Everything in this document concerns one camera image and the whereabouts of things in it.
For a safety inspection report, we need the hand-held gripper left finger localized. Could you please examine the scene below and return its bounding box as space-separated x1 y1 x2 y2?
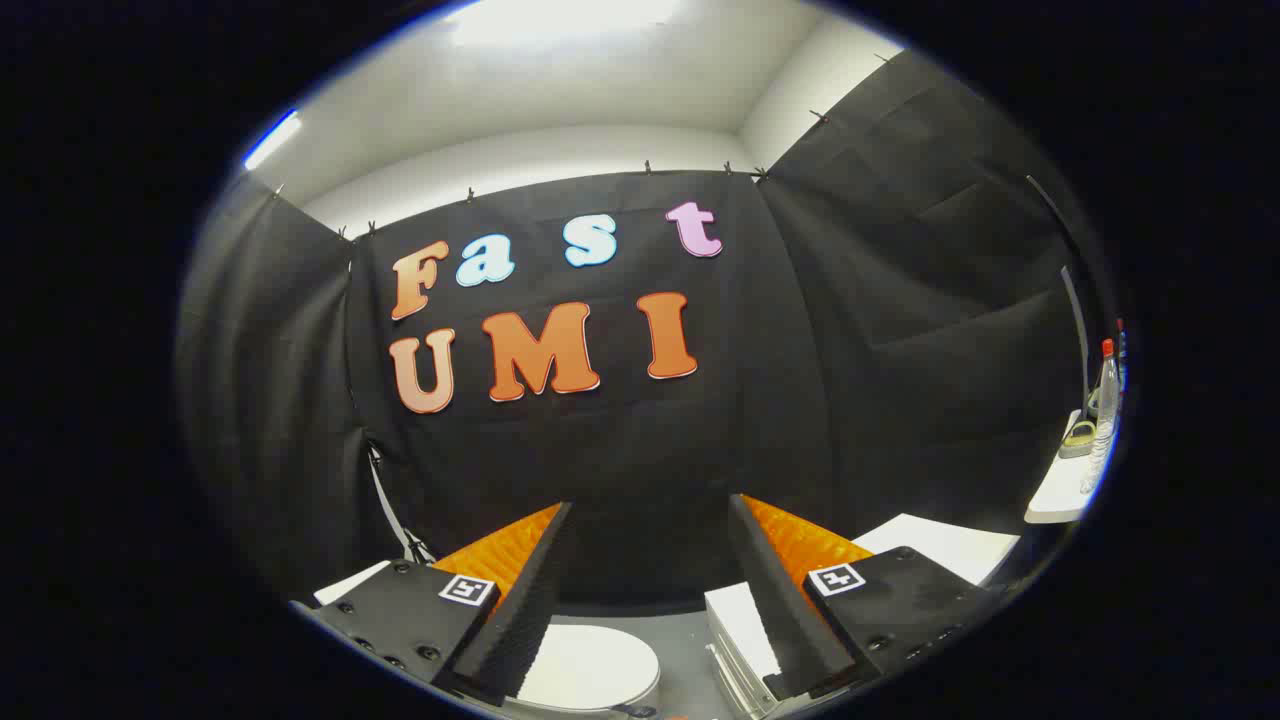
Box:
300 503 574 703

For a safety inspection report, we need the white side shelf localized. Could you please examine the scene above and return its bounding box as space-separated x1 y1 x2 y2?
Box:
1024 408 1103 526

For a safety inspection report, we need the ceiling light strip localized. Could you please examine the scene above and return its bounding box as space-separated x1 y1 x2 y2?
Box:
243 108 304 172

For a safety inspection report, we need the black backdrop cloth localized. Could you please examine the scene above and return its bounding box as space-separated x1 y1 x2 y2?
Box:
175 50 1101 607

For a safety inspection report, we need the white drawer cabinet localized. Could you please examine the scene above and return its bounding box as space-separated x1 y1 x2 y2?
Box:
704 513 1022 719

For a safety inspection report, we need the black cable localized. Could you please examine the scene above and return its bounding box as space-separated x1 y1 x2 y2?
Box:
366 440 437 567

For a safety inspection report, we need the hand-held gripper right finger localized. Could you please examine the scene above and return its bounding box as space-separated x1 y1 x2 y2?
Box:
728 494 1003 703

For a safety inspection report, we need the clear bottle red cap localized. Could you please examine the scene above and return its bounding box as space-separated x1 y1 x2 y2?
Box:
1084 338 1122 497

